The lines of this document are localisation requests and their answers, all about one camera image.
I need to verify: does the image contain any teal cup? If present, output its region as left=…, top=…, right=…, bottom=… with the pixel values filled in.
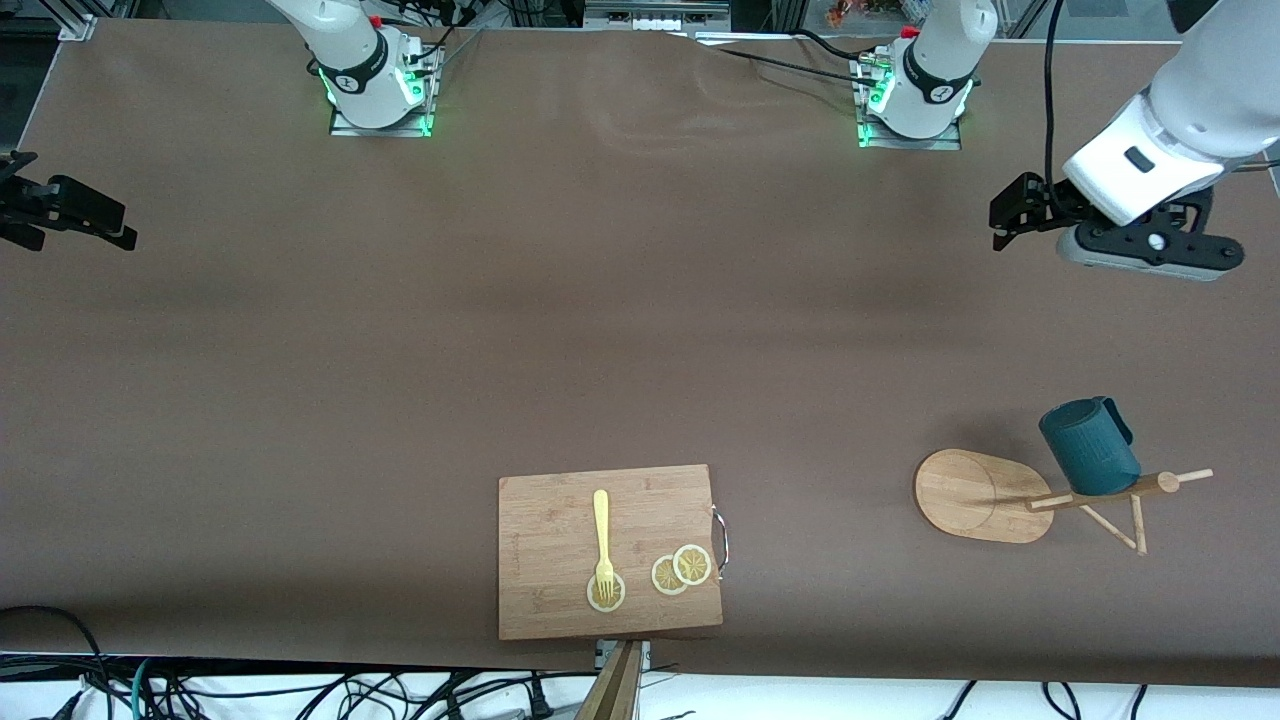
left=1038, top=396, right=1144, bottom=498

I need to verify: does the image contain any wooden cup rack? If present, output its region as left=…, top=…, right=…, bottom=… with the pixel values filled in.
left=913, top=447, right=1215, bottom=557

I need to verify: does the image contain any aluminium corner profile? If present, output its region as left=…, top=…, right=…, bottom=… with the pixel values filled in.
left=55, top=0, right=99, bottom=43

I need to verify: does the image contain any brown table cover cloth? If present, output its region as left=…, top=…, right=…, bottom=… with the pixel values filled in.
left=0, top=20, right=1280, bottom=691

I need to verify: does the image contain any yellow fork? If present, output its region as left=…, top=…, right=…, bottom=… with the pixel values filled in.
left=593, top=488, right=617, bottom=604

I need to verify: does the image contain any wooden cutting board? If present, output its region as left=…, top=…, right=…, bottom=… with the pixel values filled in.
left=497, top=463, right=730, bottom=642

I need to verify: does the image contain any wooden slat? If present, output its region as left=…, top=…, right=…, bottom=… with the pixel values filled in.
left=575, top=640, right=643, bottom=720

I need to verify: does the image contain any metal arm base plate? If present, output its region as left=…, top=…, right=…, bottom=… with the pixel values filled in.
left=328, top=105, right=435, bottom=139
left=856, top=122, right=964, bottom=152

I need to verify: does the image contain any metal bracket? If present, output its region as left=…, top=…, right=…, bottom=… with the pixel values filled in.
left=595, top=640, right=653, bottom=673

